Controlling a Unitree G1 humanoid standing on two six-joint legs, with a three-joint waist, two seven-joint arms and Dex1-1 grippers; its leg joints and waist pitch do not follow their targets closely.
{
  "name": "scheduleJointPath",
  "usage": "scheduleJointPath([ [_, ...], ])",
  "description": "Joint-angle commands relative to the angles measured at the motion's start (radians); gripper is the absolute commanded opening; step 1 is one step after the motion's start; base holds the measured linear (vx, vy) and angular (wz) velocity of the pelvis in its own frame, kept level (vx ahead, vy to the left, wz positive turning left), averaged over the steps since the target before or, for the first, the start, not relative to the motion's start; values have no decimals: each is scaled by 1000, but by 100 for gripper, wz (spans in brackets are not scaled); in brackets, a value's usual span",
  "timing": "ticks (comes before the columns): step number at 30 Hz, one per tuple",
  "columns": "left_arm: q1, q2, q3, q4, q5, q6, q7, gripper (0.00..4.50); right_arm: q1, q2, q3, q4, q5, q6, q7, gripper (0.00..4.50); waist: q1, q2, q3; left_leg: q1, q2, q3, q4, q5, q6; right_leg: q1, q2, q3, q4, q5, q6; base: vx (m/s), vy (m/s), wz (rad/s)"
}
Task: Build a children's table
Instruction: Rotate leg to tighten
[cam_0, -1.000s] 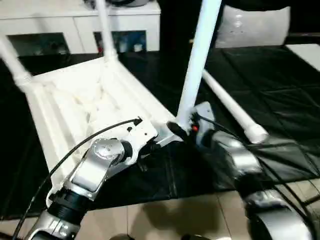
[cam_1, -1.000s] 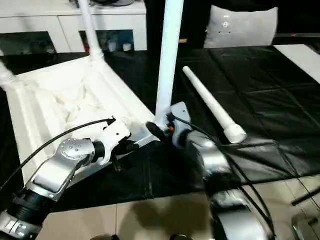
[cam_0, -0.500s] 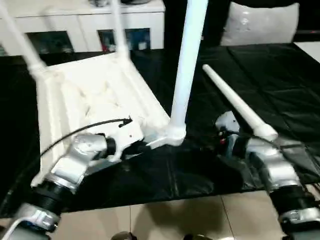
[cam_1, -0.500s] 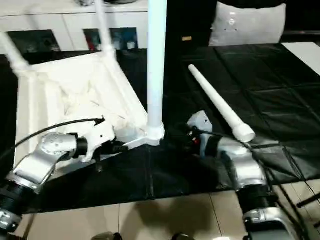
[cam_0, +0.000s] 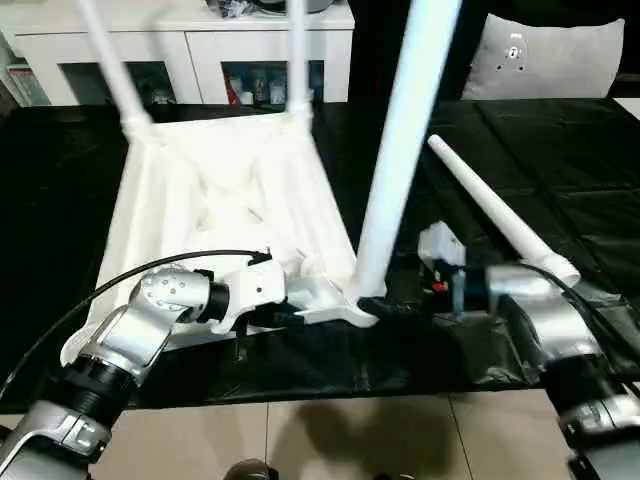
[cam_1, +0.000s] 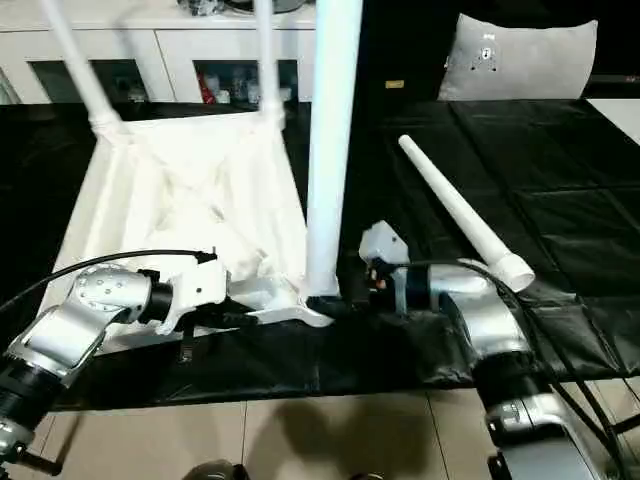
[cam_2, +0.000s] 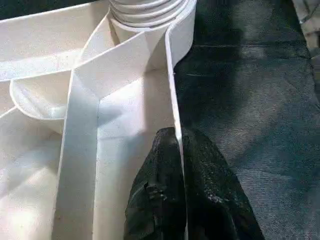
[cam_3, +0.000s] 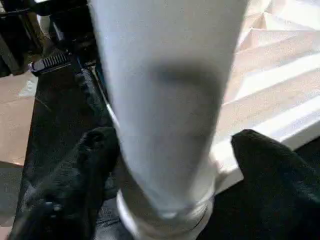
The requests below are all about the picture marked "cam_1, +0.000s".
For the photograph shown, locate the black furniture with gold label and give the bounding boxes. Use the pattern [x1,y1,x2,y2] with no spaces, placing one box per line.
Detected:
[349,0,640,104]

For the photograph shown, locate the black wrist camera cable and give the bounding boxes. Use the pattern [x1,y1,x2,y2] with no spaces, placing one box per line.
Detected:
[0,248,220,315]
[384,256,627,480]

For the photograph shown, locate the white flat board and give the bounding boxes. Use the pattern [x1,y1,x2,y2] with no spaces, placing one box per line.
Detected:
[584,98,640,147]

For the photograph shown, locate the dark clutter pile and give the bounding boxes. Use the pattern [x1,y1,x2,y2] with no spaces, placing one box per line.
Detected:
[187,0,234,17]

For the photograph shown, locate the white plastic table leg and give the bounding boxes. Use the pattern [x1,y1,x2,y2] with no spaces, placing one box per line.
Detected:
[302,0,365,302]
[397,133,537,293]
[253,0,290,132]
[38,0,127,137]

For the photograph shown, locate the white sideboard with glass doors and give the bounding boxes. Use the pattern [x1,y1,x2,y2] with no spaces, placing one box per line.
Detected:
[0,0,322,107]

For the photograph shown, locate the white plastic table top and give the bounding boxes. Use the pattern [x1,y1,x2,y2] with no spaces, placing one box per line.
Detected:
[49,112,347,357]

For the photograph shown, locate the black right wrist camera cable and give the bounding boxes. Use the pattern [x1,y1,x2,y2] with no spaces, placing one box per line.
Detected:
[384,256,627,480]

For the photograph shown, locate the black left wrist camera cable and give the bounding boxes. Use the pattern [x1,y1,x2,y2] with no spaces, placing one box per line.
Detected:
[0,248,220,315]

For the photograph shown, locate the black work mat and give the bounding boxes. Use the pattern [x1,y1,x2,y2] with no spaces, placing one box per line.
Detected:
[0,97,640,412]

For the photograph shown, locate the grey cushion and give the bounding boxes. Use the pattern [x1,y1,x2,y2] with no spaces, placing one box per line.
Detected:
[437,12,600,102]

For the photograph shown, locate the black metal support rod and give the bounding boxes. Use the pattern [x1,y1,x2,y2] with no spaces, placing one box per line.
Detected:
[17,418,85,477]

